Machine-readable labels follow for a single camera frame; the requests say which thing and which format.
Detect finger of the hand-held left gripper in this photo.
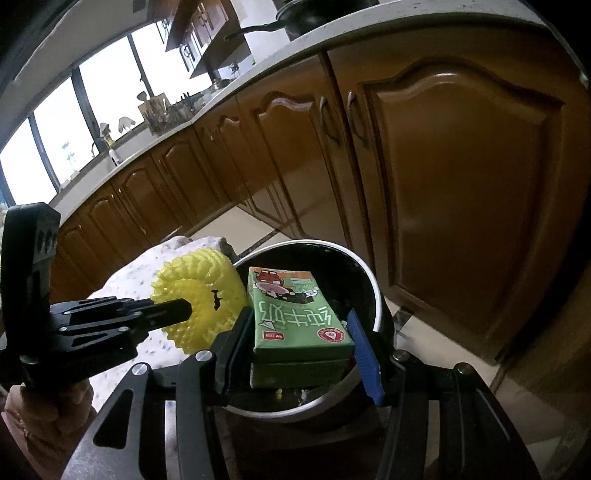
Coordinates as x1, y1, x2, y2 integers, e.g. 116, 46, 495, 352
19, 322, 151, 367
50, 296, 193, 334

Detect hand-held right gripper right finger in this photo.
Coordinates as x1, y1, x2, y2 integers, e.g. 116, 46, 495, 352
346, 308, 542, 480

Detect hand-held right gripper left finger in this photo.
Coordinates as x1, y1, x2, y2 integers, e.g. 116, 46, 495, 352
62, 305, 256, 480

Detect yellow foam fruit net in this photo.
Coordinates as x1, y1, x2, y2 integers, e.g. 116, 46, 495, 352
150, 248, 251, 356

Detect green milk carton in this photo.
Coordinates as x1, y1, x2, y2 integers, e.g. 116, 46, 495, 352
248, 266, 357, 389

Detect black bin with white rim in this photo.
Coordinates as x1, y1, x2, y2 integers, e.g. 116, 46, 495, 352
221, 239, 396, 419

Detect person's left hand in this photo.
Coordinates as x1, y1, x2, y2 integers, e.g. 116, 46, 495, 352
1, 381, 96, 479

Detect white floral tablecloth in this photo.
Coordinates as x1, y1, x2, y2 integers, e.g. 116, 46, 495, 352
89, 234, 242, 418

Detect row of wooden base cabinets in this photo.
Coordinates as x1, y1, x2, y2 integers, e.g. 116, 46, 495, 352
48, 108, 259, 296

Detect wooden cabinet door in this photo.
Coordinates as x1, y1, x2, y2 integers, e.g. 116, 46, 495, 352
235, 68, 366, 260
329, 42, 579, 366

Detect utensil rack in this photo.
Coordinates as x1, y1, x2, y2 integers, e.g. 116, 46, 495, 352
137, 91, 205, 136

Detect kitchen window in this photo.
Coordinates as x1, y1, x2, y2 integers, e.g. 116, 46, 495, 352
0, 21, 219, 207

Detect range hood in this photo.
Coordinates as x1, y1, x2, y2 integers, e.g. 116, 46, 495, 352
188, 34, 256, 80

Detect wooden kitchen cabinets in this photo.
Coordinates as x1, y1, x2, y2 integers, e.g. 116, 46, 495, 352
47, 11, 551, 214

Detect black frying pan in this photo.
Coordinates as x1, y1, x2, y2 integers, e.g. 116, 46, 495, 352
224, 0, 380, 43

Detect metal cabinet handle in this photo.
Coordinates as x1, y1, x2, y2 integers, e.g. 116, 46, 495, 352
318, 96, 341, 142
345, 90, 369, 149

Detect wooden wall cabinets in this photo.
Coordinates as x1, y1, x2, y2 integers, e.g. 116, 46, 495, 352
154, 0, 242, 73

